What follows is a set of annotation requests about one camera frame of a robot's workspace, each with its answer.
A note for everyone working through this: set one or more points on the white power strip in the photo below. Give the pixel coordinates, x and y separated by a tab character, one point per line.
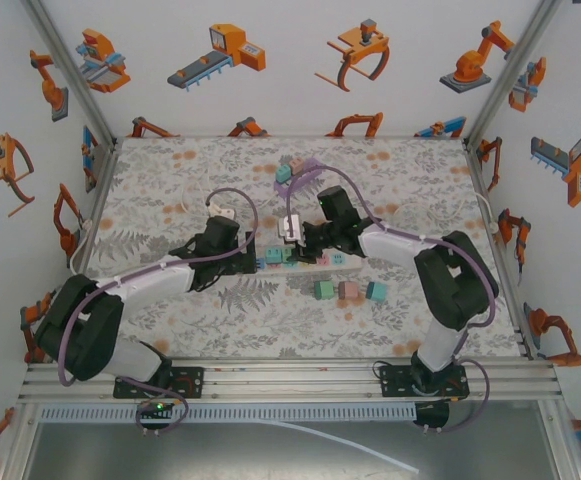
350	267

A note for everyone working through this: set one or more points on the purple power strip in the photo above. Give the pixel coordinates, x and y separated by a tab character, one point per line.
282	191

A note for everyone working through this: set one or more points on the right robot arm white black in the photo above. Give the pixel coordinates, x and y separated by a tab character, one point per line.
390	247

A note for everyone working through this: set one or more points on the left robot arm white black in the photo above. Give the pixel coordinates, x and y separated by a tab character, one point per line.
160	285

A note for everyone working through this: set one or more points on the floral tablecloth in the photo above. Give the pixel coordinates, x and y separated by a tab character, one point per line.
270	330

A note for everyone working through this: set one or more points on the black controller with green light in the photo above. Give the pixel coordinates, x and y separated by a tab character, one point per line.
157	407

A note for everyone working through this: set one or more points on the black connector box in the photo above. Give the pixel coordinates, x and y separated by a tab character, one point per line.
432	412

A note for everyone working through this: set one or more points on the grey metal panel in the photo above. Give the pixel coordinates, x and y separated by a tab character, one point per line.
170	455

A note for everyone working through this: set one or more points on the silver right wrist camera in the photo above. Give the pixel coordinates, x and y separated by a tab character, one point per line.
290	226

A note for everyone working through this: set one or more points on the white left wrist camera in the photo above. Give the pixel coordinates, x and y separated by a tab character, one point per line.
221	210

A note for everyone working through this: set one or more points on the wide aluminium base rail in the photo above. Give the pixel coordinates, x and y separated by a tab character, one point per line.
290	380

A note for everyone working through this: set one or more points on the aluminium side rail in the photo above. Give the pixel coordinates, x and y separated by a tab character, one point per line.
99	190
511	280

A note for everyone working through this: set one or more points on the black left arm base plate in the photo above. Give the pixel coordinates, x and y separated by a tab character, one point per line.
190	382

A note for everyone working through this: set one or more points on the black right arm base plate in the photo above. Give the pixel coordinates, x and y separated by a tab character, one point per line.
395	382

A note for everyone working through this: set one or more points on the aluminium corner post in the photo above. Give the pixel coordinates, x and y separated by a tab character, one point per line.
511	70
72	70

